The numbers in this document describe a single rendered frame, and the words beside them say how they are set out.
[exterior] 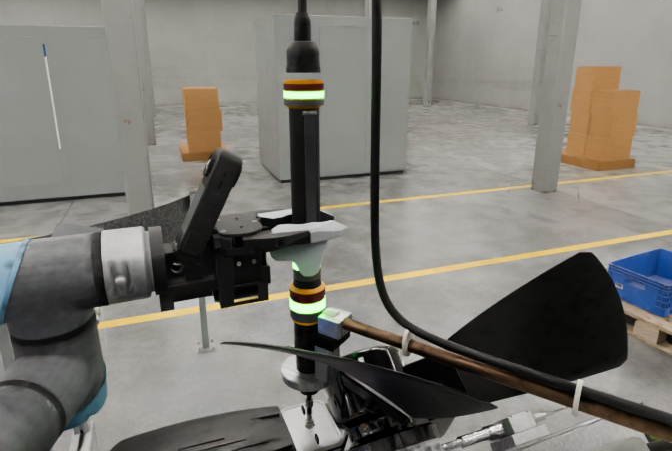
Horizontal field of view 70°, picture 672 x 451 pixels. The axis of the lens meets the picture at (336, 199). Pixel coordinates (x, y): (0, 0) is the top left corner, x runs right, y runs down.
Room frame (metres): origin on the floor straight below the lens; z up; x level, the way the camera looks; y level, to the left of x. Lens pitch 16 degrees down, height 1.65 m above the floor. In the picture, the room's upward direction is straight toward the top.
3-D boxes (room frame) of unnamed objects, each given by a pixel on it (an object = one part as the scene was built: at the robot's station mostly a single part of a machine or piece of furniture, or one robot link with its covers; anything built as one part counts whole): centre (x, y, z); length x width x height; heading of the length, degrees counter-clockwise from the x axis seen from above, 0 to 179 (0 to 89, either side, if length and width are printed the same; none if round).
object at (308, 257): (0.50, 0.03, 1.44); 0.09 x 0.03 x 0.06; 102
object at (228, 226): (0.48, 0.14, 1.44); 0.12 x 0.08 x 0.09; 112
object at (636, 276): (2.91, -2.16, 0.25); 0.60 x 0.41 x 0.22; 117
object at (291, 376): (0.52, 0.03, 1.31); 0.09 x 0.07 x 0.10; 57
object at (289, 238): (0.48, 0.07, 1.46); 0.09 x 0.05 x 0.02; 102
